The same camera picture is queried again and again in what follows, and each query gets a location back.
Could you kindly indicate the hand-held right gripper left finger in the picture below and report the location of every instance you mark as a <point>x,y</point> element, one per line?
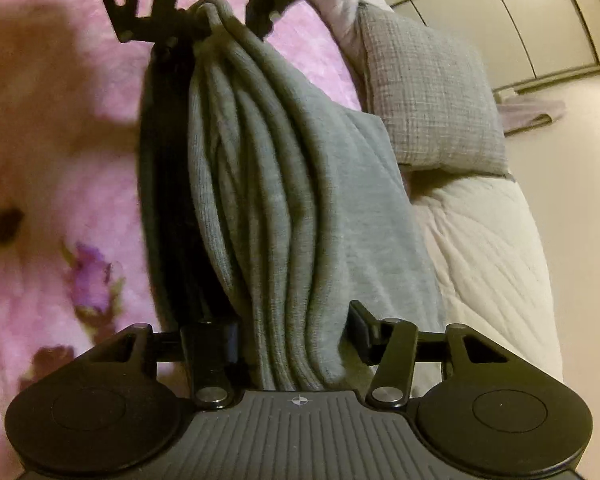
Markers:
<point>210,355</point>

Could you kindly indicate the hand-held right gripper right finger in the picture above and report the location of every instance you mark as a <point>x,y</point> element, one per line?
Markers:
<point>360,335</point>

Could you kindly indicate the grey sweatshirt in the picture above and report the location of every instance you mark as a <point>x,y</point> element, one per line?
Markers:
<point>290,185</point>

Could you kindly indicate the pale crinkled cloth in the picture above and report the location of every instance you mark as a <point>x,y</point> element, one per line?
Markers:
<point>345,0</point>

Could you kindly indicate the pink floral blanket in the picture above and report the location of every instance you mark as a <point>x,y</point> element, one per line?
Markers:
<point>55,160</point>

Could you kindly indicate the grey checked pillow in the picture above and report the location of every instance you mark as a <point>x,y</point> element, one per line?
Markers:
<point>430,90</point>

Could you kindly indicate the white sliding wardrobe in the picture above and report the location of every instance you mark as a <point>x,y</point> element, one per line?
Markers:
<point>530,10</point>

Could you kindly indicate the pink floor mat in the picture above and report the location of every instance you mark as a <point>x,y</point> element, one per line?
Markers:
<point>530,112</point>

